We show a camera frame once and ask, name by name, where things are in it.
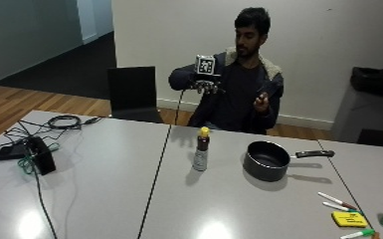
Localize black phone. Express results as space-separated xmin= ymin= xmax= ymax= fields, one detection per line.
xmin=255 ymin=80 xmax=283 ymax=100

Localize the person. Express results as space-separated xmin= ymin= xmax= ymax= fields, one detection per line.
xmin=167 ymin=7 xmax=284 ymax=135

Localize white cube of black markers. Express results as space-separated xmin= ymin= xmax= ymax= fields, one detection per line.
xmin=193 ymin=54 xmax=216 ymax=77

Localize black chair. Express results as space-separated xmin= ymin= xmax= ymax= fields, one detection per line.
xmin=106 ymin=66 xmax=165 ymax=124

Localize brown bottle with yellow cap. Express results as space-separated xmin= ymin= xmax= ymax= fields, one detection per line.
xmin=191 ymin=125 xmax=211 ymax=172

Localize grey bin with black bag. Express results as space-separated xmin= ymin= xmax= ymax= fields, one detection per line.
xmin=329 ymin=66 xmax=383 ymax=143

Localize dark chair back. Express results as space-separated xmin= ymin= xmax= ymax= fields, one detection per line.
xmin=356 ymin=128 xmax=383 ymax=149

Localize white marker with red cap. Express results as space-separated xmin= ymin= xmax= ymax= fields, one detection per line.
xmin=316 ymin=191 xmax=360 ymax=211

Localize yellow sticky note pad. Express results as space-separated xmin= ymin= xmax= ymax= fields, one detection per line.
xmin=329 ymin=211 xmax=369 ymax=229

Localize black box device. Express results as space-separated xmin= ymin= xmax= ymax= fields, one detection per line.
xmin=24 ymin=135 xmax=57 ymax=176

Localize flat black pouch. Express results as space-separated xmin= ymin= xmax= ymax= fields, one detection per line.
xmin=0 ymin=142 xmax=29 ymax=161

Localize black glove cable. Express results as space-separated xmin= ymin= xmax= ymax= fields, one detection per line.
xmin=173 ymin=89 xmax=187 ymax=126

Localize black saucepan with handle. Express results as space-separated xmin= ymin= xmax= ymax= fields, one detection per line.
xmin=240 ymin=140 xmax=336 ymax=182

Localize coiled black cable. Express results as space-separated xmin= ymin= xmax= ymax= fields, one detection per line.
xmin=45 ymin=114 xmax=105 ymax=130

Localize tangle of thin black cables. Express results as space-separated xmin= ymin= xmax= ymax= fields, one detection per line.
xmin=0 ymin=119 xmax=69 ymax=155

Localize green cable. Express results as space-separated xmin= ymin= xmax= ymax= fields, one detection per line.
xmin=16 ymin=142 xmax=61 ymax=176

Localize long black cable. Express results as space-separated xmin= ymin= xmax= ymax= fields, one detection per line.
xmin=25 ymin=145 xmax=60 ymax=239

